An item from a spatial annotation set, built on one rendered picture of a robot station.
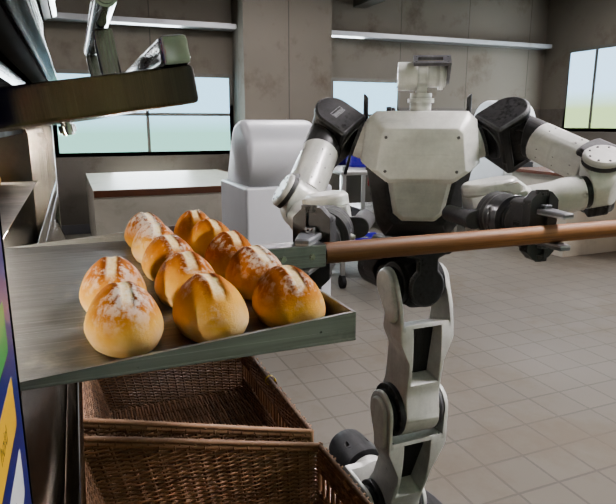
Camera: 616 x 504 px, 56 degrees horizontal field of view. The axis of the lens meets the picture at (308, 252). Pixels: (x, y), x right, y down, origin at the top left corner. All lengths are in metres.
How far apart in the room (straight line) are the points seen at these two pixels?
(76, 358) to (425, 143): 1.02
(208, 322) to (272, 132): 3.45
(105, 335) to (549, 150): 1.10
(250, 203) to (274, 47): 4.25
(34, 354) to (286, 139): 3.46
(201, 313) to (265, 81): 7.23
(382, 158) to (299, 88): 6.50
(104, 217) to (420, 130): 4.55
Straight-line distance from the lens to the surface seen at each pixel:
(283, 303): 0.54
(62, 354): 0.54
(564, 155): 1.38
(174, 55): 0.41
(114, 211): 5.67
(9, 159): 2.21
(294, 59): 7.86
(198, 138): 7.98
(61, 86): 0.41
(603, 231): 1.12
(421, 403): 1.59
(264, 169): 3.84
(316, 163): 1.34
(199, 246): 0.83
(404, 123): 1.39
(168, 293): 0.62
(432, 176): 1.39
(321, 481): 1.30
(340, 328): 0.53
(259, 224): 3.81
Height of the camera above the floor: 1.37
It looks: 12 degrees down
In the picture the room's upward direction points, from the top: straight up
